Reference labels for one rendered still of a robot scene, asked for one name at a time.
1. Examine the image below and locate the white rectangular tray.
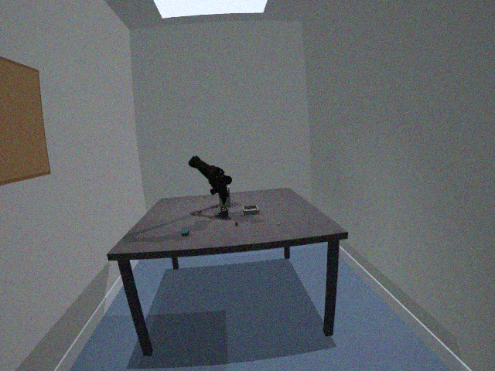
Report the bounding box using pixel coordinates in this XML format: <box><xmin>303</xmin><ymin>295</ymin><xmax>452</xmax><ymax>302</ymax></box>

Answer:
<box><xmin>243</xmin><ymin>205</ymin><xmax>259</xmax><ymax>215</ymax></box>

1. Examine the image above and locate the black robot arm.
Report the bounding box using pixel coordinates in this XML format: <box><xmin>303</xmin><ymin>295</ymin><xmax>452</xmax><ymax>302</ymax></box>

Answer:
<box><xmin>188</xmin><ymin>156</ymin><xmax>232</xmax><ymax>195</ymax></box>

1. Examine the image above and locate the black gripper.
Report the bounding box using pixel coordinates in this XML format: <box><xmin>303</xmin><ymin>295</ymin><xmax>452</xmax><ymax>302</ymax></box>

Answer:
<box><xmin>218</xmin><ymin>183</ymin><xmax>229</xmax><ymax>205</ymax></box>

